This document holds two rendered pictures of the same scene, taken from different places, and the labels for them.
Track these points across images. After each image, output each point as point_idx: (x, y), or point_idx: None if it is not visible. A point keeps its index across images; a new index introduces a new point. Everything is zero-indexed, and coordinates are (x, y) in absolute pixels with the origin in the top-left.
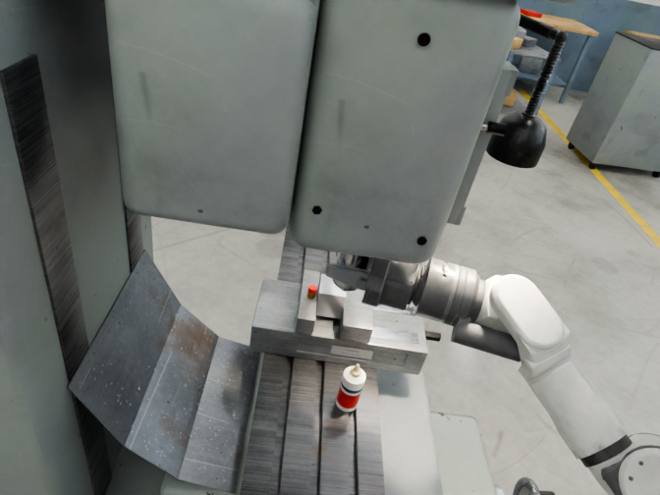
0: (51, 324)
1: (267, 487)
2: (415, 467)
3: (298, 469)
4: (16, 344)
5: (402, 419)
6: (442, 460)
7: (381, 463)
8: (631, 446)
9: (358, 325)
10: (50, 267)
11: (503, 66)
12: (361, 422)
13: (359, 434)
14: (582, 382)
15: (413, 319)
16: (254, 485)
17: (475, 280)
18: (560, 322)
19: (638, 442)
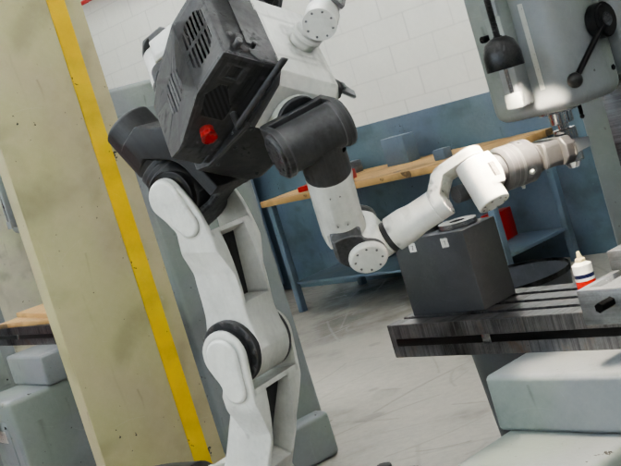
0: (610, 135)
1: (559, 288)
2: (534, 366)
3: (559, 294)
4: (585, 126)
5: (580, 362)
6: (559, 446)
7: (530, 315)
8: (377, 222)
9: (615, 247)
10: (605, 102)
11: (465, 3)
12: (568, 308)
13: (560, 308)
14: (413, 201)
15: (620, 284)
16: (565, 286)
17: (492, 149)
18: (436, 167)
19: (374, 219)
